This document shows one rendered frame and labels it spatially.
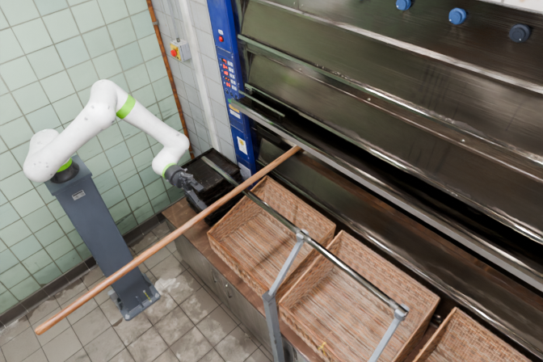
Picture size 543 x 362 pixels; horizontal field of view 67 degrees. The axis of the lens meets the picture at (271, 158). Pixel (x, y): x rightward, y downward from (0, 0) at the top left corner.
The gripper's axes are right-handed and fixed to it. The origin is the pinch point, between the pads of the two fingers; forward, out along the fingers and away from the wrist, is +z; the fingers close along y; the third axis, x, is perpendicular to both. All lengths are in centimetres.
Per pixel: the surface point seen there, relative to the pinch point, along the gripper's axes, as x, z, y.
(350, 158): -46, 47, -22
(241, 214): -29, -17, 49
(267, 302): 6, 48, 24
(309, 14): -55, 17, -72
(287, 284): -15, 36, 48
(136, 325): 48, -47, 119
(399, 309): -17, 93, 1
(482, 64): -55, 84, -74
